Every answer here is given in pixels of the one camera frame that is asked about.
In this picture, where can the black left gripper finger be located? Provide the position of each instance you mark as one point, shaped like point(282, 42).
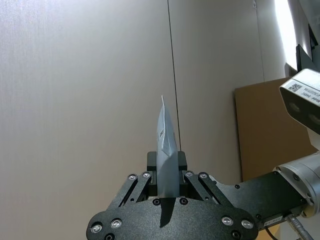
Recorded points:
point(132, 190)

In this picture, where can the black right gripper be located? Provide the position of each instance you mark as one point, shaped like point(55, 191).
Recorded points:
point(270, 195)

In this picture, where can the grey foil pouch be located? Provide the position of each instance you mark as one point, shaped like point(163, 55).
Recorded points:
point(166, 150)

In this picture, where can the brown cardboard sheet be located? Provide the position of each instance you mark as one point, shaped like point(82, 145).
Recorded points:
point(262, 125)

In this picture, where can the grey black robot body part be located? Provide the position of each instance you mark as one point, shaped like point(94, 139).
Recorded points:
point(307, 50)

